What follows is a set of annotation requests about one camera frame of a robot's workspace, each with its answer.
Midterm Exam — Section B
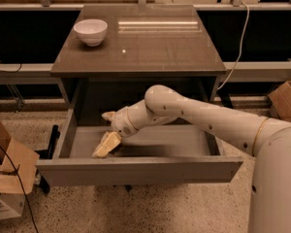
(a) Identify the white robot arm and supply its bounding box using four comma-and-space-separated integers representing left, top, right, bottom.
93, 84, 291, 233

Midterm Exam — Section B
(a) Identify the open cardboard box left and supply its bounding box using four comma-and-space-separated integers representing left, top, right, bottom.
0, 120, 39, 220

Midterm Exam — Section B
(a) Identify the open grey top drawer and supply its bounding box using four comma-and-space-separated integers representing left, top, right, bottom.
35, 78, 244, 187

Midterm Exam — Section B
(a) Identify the metal railing frame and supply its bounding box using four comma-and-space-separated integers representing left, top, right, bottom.
0, 0, 291, 85

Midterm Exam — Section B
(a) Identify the white ceramic bowl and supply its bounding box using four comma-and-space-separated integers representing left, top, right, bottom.
73, 19, 108, 47

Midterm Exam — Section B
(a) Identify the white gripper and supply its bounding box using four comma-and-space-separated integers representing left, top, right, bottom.
92, 107, 138, 158

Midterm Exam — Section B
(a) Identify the grey cabinet with glossy top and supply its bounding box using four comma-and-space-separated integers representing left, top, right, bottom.
51, 5, 226, 114

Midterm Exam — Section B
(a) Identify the black stand beside cabinet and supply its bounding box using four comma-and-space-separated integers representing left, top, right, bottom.
36, 124, 60, 194

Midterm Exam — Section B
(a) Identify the cardboard box right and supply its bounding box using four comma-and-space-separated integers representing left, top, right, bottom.
268, 81, 291, 122

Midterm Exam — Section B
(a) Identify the black cable left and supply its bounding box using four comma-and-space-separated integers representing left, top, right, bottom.
0, 133, 40, 233

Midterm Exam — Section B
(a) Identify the white cable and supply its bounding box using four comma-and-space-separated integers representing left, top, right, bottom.
216, 2, 251, 91

